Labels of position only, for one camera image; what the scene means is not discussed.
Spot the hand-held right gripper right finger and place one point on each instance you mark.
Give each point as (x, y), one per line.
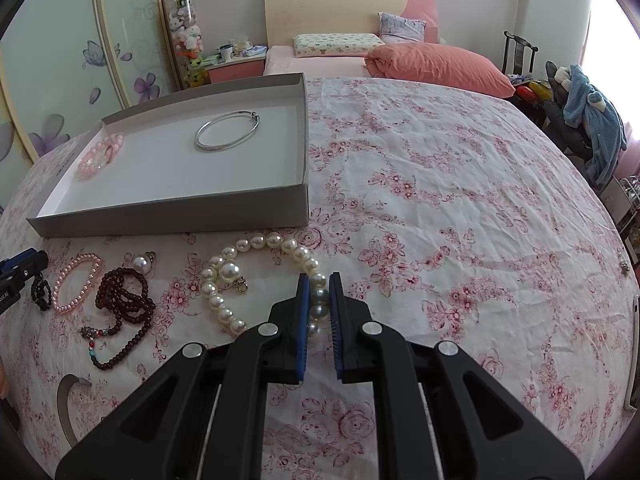
(336, 320)

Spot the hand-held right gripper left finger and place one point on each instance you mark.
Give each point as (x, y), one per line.
(303, 310)

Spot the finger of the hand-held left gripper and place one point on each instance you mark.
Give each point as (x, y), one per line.
(7, 296)
(22, 262)

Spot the large pearl pendant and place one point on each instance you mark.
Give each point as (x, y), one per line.
(142, 264)

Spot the grey cardboard box tray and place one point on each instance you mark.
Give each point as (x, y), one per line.
(175, 175)

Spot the dark brown bead mala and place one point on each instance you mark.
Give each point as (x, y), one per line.
(112, 290)

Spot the grey crescent piece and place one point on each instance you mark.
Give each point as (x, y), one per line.
(64, 410)

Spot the silver bangle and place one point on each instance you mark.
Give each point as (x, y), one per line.
(200, 142)

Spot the flower print sliding wardrobe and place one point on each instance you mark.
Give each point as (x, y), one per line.
(60, 35)

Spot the plain pink bed sheet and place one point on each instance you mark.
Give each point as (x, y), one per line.
(310, 65)

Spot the pink white nightstand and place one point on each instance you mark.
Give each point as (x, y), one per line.
(235, 70)

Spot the floral print flat pillow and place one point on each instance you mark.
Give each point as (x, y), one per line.
(335, 44)

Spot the folded orange quilt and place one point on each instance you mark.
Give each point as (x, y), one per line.
(440, 67)

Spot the clear tube of plush toys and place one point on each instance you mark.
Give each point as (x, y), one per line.
(185, 30)

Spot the purple print pillow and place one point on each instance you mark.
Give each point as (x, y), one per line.
(400, 27)

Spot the cream pink headboard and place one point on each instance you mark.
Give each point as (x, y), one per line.
(325, 10)

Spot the red yellow toy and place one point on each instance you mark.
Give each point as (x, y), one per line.
(532, 91)

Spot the dark wooden chair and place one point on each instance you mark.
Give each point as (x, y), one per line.
(520, 55)

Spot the blue fleece robe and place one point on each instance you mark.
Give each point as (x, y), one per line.
(595, 120)

